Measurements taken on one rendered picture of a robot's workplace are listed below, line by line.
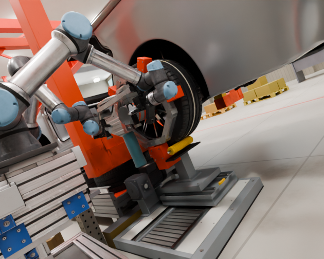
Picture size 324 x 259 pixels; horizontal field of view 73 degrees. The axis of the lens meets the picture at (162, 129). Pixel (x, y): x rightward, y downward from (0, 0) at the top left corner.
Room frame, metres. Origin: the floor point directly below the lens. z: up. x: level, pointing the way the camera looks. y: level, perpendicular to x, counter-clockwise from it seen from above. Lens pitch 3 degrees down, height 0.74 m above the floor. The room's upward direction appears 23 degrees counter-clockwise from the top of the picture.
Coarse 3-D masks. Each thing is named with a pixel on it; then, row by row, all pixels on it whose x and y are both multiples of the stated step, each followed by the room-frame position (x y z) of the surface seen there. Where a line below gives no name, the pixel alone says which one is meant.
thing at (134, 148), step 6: (132, 132) 1.55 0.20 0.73; (126, 138) 1.54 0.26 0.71; (132, 138) 1.54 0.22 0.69; (126, 144) 1.56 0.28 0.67; (132, 144) 1.53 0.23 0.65; (138, 144) 1.56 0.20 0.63; (132, 150) 1.54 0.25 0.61; (138, 150) 1.54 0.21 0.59; (132, 156) 1.55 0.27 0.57; (138, 156) 1.54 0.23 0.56; (138, 162) 1.54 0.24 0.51; (144, 162) 1.55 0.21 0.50
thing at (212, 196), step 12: (216, 180) 1.61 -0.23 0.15; (228, 180) 1.53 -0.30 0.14; (192, 192) 1.53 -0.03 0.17; (204, 192) 1.46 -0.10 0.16; (216, 192) 1.40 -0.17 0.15; (168, 204) 1.67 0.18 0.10; (180, 204) 1.58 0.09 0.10; (192, 204) 1.49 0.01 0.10; (204, 204) 1.42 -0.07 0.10; (216, 204) 1.37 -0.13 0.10
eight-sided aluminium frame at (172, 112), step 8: (120, 80) 1.60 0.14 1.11; (120, 104) 1.73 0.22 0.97; (168, 104) 1.36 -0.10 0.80; (168, 112) 1.37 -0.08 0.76; (176, 112) 1.39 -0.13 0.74; (168, 120) 1.40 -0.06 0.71; (128, 128) 1.73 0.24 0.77; (168, 128) 1.42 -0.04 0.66; (136, 136) 1.67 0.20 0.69; (168, 136) 1.48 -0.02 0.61; (144, 144) 1.62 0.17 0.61; (152, 144) 1.56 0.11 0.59
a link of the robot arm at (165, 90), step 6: (162, 84) 1.04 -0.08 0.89; (168, 84) 1.02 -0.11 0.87; (174, 84) 1.05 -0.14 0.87; (156, 90) 1.07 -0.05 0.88; (162, 90) 1.04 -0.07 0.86; (168, 90) 1.01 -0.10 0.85; (174, 90) 1.03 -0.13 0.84; (156, 96) 1.07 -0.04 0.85; (162, 96) 1.05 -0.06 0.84; (168, 96) 1.04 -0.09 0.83; (162, 102) 1.11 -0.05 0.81
